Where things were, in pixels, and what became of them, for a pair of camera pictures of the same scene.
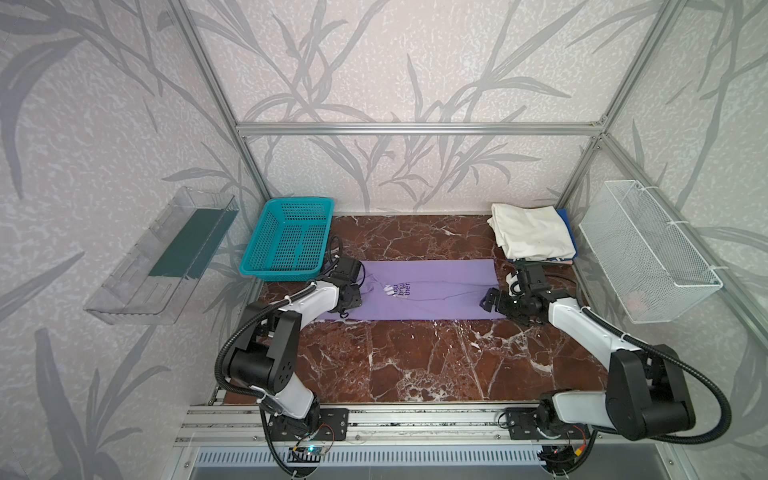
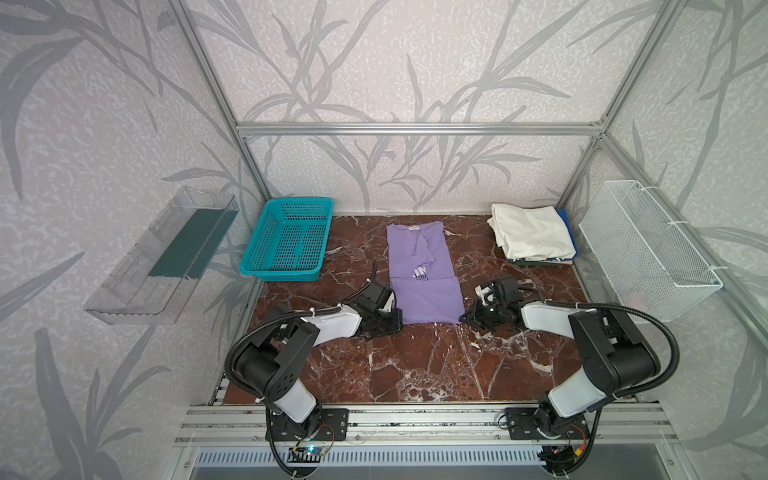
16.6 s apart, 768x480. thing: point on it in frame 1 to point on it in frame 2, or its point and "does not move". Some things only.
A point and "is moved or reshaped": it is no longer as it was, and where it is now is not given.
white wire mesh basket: (652, 270) does not move
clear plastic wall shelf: (159, 269) does not move
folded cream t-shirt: (532, 233) does not move
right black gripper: (501, 301) to (489, 301)
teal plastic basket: (291, 241) does not move
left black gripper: (350, 294) to (380, 297)
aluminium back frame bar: (252, 129) does not move
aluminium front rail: (406, 423) does not move
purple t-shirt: (395, 290) is moved or reshaped
